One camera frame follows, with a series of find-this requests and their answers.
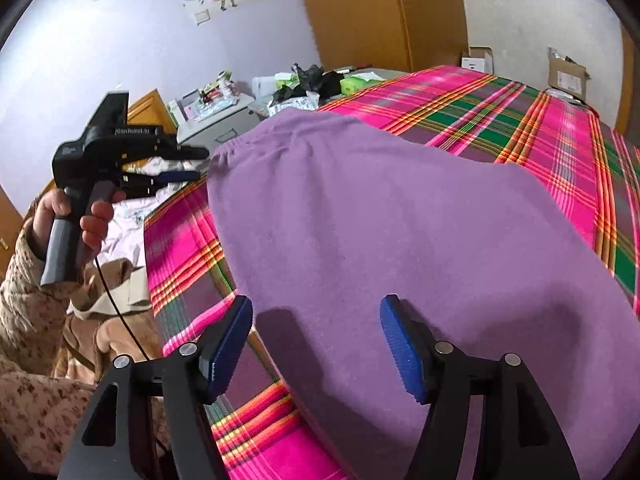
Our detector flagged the purple fleece garment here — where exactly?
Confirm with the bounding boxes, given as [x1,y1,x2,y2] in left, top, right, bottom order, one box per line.
[206,109,640,480]

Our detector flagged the wooden headboard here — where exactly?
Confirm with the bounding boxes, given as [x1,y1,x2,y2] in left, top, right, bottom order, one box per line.
[125,89,178,133]

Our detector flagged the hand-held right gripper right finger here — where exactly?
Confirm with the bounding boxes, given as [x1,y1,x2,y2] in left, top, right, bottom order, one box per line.
[379,294,581,480]

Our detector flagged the person's left forearm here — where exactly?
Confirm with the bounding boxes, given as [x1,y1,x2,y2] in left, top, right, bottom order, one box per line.
[0,220,71,376]

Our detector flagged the person's body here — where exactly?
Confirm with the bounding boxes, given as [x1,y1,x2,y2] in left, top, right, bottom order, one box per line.
[0,365,171,480]

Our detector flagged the white floral bedding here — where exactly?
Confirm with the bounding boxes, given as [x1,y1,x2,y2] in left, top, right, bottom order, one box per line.
[102,157,201,271]

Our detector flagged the folding table with floral top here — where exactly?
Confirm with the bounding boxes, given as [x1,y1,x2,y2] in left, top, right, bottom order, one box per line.
[247,66,403,118]

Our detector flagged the grey drawer cabinet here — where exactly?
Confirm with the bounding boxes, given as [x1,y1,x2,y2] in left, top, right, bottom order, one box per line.
[176,92,263,153]

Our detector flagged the wooden wardrobe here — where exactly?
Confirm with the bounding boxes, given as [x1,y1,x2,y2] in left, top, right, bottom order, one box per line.
[292,0,468,73]

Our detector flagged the cosmetics rack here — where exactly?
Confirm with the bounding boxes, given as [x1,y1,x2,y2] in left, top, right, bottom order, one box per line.
[167,72,238,121]

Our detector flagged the green tissue pack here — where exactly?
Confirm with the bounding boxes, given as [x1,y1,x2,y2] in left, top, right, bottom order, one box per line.
[340,74,383,96]

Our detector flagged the white labelled parcel bag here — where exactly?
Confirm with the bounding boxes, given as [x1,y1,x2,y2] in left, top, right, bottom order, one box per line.
[267,95,321,117]

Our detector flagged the person's left hand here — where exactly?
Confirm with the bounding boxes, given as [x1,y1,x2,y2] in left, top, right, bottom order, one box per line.
[32,191,115,261]

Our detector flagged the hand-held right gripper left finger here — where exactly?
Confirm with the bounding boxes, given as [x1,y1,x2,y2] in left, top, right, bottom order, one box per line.
[60,295,255,480]

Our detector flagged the tan plush cloth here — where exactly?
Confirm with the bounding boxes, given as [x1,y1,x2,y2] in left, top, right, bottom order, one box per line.
[65,257,161,386]

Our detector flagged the white box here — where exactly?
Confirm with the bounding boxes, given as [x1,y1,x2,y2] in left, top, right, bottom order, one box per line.
[461,46,496,73]

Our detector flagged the brown cardboard box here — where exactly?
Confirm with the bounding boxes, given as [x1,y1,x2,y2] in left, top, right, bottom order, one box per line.
[546,47,588,106]

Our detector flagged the pink green plaid blanket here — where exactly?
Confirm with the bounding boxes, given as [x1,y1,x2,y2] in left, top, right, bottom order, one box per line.
[143,65,640,480]

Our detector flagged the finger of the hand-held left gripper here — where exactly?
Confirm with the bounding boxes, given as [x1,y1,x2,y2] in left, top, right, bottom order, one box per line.
[121,170,201,198]
[159,141,211,161]

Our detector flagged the black cable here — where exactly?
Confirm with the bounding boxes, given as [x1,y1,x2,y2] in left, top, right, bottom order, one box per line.
[94,252,151,363]

